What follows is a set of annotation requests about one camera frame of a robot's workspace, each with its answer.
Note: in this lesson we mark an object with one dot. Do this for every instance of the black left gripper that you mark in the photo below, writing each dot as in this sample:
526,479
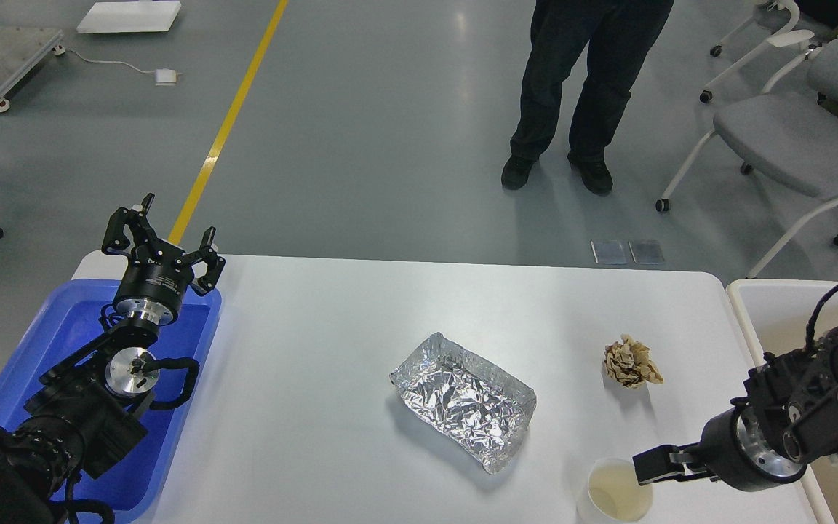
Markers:
156,279

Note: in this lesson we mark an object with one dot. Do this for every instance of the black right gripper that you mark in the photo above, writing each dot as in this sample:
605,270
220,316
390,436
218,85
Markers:
732,449

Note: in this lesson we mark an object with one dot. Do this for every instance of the white paper cup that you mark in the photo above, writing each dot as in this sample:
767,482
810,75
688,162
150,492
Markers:
612,494

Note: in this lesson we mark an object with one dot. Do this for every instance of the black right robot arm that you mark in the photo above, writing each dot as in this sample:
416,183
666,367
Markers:
787,419

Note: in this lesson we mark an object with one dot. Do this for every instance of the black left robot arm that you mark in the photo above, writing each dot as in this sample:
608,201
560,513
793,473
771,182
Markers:
87,416

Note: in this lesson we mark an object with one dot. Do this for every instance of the crumpled brown paper ball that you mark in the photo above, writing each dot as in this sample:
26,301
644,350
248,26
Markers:
627,362

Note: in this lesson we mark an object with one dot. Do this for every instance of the blue plastic bin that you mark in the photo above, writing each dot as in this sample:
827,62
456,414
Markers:
68,320

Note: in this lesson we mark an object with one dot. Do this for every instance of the white plastic bin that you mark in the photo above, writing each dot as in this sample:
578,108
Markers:
772,314

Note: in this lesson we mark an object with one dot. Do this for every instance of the aluminium foil tray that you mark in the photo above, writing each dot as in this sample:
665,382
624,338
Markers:
468,399

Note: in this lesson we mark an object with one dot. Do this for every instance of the right metal floor plate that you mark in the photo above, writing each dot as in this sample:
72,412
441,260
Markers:
646,252

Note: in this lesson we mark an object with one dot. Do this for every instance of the metal floor plate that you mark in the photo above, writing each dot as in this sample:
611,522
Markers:
609,252
646,252

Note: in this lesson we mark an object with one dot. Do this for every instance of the left metal floor plate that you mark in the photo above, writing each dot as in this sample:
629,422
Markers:
609,252

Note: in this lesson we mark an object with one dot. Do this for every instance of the white flat board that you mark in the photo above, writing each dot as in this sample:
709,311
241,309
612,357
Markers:
130,17

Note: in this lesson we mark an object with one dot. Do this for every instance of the wheeled metal platform cart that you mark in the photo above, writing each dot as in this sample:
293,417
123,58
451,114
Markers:
22,48

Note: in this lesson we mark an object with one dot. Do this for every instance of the person in dark trousers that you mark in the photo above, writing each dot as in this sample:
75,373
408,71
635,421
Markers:
615,37

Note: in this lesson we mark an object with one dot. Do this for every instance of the white power adapter with cable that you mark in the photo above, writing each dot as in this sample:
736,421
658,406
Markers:
160,76

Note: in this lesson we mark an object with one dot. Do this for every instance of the grey chair white frame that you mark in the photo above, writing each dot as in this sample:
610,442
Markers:
788,138

